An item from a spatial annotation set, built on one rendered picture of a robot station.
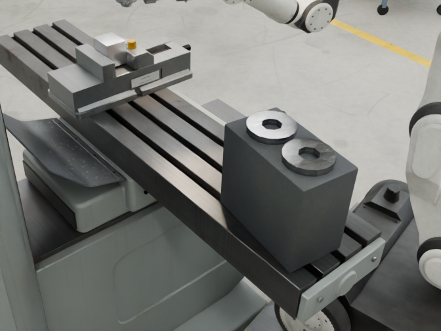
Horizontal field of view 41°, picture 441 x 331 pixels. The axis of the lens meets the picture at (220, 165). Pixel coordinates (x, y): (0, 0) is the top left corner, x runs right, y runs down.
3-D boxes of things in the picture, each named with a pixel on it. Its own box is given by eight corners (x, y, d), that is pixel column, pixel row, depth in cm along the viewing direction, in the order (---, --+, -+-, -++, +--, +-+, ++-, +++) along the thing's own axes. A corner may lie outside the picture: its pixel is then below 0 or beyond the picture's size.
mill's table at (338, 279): (65, 39, 187) (62, 16, 183) (383, 266, 116) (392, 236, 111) (-5, 60, 175) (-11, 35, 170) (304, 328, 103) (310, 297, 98)
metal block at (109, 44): (113, 54, 147) (111, 31, 144) (126, 63, 144) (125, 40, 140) (95, 59, 145) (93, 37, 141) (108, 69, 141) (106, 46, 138)
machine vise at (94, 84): (161, 56, 164) (160, 18, 158) (194, 77, 156) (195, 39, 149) (46, 94, 146) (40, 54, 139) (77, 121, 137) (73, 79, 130)
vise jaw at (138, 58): (126, 45, 153) (125, 31, 151) (154, 64, 146) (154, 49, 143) (106, 52, 150) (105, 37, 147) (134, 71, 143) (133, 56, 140)
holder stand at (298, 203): (268, 182, 122) (277, 99, 110) (340, 248, 108) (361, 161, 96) (219, 202, 116) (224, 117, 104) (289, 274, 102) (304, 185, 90)
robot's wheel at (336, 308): (344, 355, 153) (358, 305, 141) (335, 368, 150) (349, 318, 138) (279, 316, 162) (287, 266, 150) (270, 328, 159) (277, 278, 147)
